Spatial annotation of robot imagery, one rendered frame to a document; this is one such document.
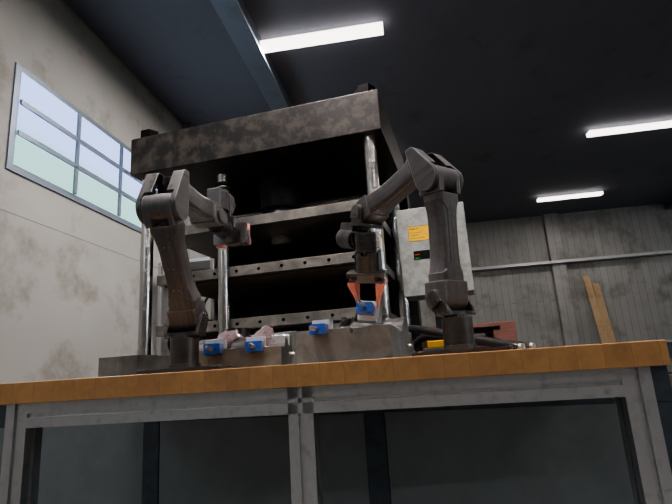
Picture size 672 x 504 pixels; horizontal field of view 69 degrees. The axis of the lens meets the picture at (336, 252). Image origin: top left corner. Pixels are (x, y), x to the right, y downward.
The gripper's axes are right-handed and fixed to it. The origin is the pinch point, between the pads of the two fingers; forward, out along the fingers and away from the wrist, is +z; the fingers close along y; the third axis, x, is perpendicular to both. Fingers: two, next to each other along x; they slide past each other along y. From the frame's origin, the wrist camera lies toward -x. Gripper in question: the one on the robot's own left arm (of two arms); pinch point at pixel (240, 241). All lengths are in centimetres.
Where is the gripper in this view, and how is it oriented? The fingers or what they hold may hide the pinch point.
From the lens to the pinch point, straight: 157.8
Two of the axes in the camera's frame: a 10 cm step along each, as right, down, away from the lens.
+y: -9.9, 1.0, 1.4
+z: 1.6, 2.5, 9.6
